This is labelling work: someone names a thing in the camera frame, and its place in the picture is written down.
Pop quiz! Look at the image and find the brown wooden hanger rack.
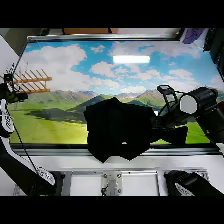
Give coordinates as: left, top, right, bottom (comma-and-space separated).
13, 68, 53, 95

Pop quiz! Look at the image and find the silver frame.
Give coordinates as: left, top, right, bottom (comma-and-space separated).
9, 33, 224, 197

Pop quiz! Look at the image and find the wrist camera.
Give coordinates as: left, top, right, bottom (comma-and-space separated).
156, 84, 178, 113
2, 64, 18, 87

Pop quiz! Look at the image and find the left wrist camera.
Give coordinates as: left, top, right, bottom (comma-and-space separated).
2, 64, 18, 87

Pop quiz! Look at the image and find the black garment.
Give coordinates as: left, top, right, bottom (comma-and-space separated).
83, 97, 190, 164

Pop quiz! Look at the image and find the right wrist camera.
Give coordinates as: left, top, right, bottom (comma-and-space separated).
156, 84, 178, 113

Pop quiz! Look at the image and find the purple garment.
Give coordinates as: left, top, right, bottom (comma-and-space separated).
181, 27, 206, 45

